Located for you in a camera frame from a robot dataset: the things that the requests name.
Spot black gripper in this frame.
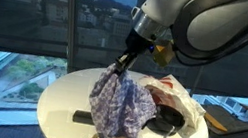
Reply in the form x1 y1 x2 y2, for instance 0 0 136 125
112 27 156 79

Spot purple white patterned cloth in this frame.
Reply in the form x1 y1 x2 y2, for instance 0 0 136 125
81 59 165 138

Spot black round pan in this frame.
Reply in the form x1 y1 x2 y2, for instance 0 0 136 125
143 101 189 138

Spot white plastic carrier bag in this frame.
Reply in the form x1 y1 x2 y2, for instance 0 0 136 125
128 69 212 138

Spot black rectangular block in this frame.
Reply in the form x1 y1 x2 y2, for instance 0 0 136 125
71 108 97 127

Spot yellowish wrist camera mount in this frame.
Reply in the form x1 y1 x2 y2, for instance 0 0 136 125
149 38 178 70

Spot dark window frame post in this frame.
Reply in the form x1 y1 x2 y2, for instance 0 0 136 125
51 0 88 72

